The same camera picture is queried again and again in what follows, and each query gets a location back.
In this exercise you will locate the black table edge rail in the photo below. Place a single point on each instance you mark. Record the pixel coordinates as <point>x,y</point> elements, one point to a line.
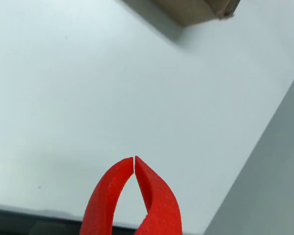
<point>14,220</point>

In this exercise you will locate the open cardboard box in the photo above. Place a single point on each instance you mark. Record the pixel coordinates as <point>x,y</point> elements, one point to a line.
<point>186,12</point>

